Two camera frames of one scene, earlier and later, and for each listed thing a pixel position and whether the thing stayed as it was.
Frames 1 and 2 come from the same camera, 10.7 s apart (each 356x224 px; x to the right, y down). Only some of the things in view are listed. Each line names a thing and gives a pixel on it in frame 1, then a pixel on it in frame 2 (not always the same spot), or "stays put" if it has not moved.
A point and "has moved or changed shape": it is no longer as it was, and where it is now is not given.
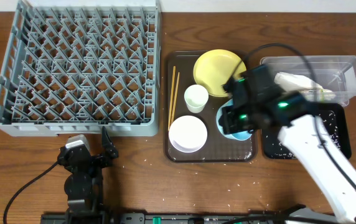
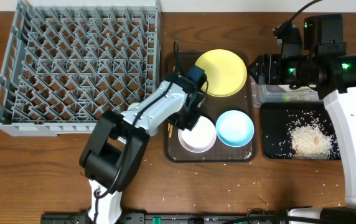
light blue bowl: x=238 y=136 has moved or changed shape
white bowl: x=188 y=134 has moved or changed shape
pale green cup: x=196 y=96 has moved or changed shape
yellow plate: x=212 y=68 stays put
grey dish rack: x=72 y=68 stays put
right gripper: x=228 y=121 to x=269 y=70
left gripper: x=92 y=160 to x=188 y=119
